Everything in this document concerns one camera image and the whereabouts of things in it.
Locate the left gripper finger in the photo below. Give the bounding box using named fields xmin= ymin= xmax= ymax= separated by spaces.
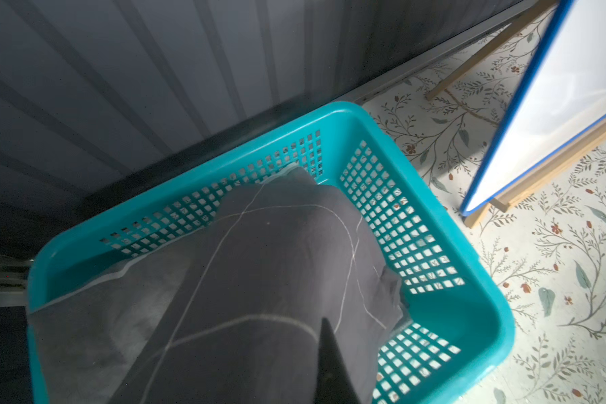
xmin=314 ymin=318 xmax=360 ymax=403

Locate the dark checked pillowcase front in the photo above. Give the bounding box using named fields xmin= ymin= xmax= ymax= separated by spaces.
xmin=112 ymin=168 xmax=402 ymax=403

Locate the plain grey pillowcase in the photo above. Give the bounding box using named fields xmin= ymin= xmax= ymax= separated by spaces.
xmin=28 ymin=234 xmax=215 ymax=403

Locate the teal plastic laundry basket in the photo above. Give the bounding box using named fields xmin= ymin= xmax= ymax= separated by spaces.
xmin=27 ymin=102 xmax=515 ymax=403

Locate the blue framed whiteboard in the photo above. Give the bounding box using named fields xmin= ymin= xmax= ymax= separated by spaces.
xmin=461 ymin=0 xmax=606 ymax=216

